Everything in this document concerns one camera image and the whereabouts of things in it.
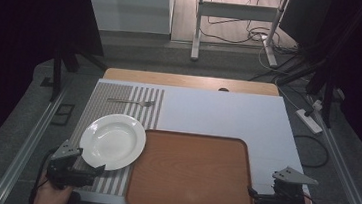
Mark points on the white power strip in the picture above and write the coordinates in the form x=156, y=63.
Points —
x=309, y=121

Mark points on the white desk frame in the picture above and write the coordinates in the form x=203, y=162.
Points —
x=238, y=11

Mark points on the white plate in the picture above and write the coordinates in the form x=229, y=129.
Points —
x=113, y=140

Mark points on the brown wooden tray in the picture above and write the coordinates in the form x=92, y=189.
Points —
x=192, y=173

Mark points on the metal floor rail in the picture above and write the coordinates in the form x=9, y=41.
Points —
x=27, y=147
x=345, y=178

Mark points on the white cabinet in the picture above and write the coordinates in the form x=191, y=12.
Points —
x=128, y=6

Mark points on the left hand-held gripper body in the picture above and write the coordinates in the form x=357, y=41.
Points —
x=63, y=169

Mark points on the black stand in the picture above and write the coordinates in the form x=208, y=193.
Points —
x=328, y=96
x=58, y=70

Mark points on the person's left hand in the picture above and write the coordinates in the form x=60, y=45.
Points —
x=50, y=198

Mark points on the black floor frame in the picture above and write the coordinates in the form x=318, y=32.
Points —
x=63, y=114

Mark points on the wooden table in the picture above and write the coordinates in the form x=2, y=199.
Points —
x=187, y=81

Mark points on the grey striped placemat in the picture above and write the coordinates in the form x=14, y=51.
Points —
x=109, y=95

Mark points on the metal fork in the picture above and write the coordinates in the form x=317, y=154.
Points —
x=135, y=102

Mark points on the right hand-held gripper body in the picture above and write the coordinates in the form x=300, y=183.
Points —
x=289, y=192

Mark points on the white board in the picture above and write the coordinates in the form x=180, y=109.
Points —
x=228, y=116

